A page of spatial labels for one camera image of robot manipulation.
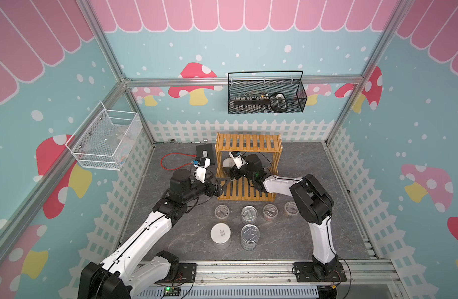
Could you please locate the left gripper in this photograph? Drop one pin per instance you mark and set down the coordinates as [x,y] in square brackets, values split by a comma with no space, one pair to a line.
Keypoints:
[217,191]

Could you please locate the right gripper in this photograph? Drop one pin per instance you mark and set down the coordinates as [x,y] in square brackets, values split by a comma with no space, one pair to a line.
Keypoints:
[234,169]

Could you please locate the wooden two-tier shelf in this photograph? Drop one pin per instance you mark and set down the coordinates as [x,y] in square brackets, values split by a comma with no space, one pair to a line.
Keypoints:
[241,190]

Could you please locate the orange label seed jar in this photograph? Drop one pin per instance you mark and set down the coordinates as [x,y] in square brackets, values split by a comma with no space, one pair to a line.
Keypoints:
[222,213]

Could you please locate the red label seed jar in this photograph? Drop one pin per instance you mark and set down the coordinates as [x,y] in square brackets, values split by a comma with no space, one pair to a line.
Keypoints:
[270,212]

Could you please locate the white lid green can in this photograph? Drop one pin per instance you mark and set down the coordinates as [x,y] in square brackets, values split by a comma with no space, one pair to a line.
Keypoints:
[221,236]

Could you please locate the tall green label can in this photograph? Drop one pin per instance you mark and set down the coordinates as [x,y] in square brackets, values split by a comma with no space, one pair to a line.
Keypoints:
[250,236]

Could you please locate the small clear seed jar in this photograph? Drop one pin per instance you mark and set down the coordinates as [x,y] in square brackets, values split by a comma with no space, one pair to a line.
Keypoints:
[291,209]

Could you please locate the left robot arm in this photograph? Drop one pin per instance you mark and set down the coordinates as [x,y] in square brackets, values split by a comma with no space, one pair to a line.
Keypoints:
[119,276]

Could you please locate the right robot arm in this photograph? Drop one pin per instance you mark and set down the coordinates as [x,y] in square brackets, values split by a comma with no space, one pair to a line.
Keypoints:
[313,202]

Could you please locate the black box device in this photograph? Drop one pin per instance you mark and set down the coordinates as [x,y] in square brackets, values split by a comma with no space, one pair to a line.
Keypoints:
[206,151]

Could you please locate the green circuit board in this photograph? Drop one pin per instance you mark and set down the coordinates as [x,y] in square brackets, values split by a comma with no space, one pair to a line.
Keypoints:
[171,292]

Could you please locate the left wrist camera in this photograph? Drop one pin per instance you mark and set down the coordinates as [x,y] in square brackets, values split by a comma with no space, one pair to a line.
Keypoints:
[201,164]

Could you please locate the black wire basket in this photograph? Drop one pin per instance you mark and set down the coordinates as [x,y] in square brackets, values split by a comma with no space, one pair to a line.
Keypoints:
[266,92]

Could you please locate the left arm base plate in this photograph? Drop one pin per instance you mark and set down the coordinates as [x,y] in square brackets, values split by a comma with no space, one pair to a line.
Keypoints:
[179,274]

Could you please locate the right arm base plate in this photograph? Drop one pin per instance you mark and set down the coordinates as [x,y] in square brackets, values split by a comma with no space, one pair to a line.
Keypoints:
[317,273]

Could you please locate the white wire basket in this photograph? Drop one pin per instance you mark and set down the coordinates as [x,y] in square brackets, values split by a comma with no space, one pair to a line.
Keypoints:
[106,139]

